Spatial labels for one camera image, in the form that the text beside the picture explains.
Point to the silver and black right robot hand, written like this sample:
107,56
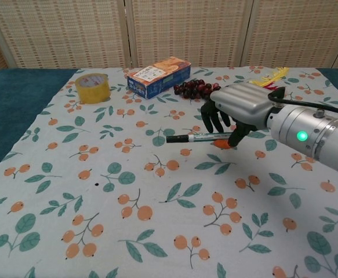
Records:
244,101

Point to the black marker cap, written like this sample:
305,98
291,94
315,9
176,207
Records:
177,139

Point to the woven beige folding screen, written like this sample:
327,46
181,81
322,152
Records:
186,32

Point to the colourful feather shuttlecock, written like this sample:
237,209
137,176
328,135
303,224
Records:
273,76

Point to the dark red grape bunch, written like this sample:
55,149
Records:
193,88

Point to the yellowish clear tape roll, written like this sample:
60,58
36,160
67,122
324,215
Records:
94,90

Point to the silver and white right robot arm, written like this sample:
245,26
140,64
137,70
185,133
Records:
310,136

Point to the green and white marker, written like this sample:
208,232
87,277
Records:
206,137

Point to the fruit and leaf print tablecloth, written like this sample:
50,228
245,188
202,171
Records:
128,208

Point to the orange and blue biscuit box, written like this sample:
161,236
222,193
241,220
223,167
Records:
157,78

